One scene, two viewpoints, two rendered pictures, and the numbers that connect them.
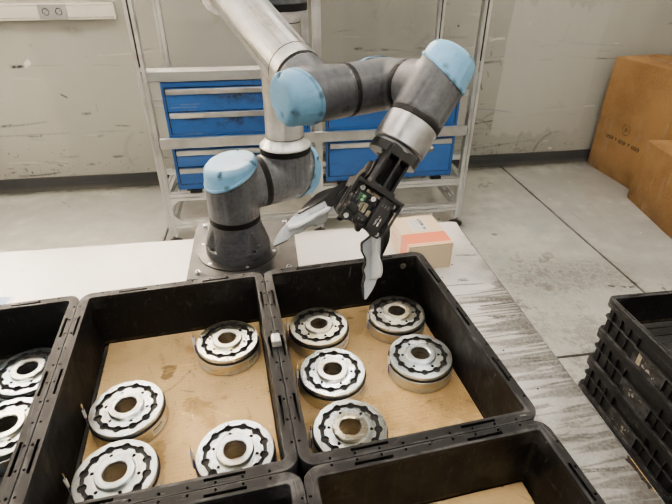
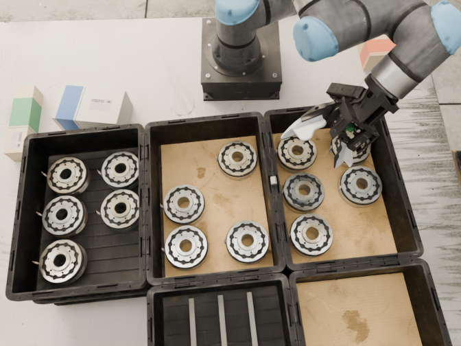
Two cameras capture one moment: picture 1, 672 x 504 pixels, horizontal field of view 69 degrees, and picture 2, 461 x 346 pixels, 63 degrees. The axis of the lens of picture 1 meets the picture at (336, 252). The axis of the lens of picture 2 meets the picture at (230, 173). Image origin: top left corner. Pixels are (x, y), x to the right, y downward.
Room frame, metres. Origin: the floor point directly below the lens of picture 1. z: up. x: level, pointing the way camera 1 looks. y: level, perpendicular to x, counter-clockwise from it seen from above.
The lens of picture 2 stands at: (0.20, 0.12, 1.76)
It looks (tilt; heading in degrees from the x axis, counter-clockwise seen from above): 67 degrees down; 11
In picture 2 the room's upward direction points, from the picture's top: 4 degrees counter-clockwise
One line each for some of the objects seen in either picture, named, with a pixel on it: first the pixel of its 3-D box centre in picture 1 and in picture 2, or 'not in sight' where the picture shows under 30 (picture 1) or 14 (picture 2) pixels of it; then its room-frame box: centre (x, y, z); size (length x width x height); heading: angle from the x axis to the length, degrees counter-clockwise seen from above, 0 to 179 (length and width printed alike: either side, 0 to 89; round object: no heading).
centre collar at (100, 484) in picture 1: (115, 472); (185, 246); (0.37, 0.27, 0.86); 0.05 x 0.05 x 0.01
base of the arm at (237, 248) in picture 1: (236, 231); (236, 40); (1.00, 0.23, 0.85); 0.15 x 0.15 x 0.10
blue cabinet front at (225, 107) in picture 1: (241, 136); not in sight; (2.45, 0.49, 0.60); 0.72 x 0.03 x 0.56; 98
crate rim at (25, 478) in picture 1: (170, 369); (210, 192); (0.49, 0.23, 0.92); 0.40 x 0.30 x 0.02; 13
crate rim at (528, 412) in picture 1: (376, 336); (336, 179); (0.56, -0.06, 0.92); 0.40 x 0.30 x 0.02; 13
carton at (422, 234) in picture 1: (419, 241); (379, 42); (1.15, -0.23, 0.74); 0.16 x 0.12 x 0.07; 11
